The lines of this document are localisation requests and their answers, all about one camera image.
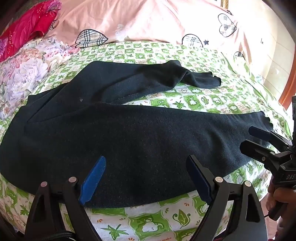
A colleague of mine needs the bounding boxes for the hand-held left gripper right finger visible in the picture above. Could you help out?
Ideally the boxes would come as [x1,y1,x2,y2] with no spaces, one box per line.
[186,155,269,241]

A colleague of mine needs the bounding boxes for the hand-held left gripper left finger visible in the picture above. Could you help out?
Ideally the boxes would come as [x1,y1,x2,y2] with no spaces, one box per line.
[24,156,107,241]

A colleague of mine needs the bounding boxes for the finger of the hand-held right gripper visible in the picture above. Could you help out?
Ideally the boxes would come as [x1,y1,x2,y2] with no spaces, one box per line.
[240,140,285,164]
[248,126,292,151]

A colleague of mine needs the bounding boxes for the dark pants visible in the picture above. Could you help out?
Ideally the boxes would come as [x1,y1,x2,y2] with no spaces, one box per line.
[0,60,273,208]

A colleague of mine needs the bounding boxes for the person's right forearm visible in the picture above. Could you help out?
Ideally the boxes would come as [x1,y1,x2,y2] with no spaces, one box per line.
[276,217,296,241]

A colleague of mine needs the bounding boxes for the person's right hand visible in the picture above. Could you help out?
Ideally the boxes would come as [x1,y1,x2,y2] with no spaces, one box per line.
[265,182,296,223]

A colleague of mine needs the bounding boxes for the green checked bed sheet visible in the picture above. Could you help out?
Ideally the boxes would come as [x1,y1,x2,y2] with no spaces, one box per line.
[0,42,292,241]

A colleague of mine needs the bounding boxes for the floral ruffled blanket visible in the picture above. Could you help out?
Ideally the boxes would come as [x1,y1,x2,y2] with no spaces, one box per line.
[0,37,79,121]

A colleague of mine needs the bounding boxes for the gold framed flower picture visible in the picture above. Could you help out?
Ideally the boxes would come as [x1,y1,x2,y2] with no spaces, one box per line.
[221,0,234,15]

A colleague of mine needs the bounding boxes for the pink quilt with plaid hearts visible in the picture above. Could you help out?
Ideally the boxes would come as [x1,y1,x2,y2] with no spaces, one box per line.
[45,0,293,112]

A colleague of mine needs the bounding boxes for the orange wooden bed frame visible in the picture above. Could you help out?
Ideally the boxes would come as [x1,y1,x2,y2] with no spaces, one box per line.
[279,67,296,109]

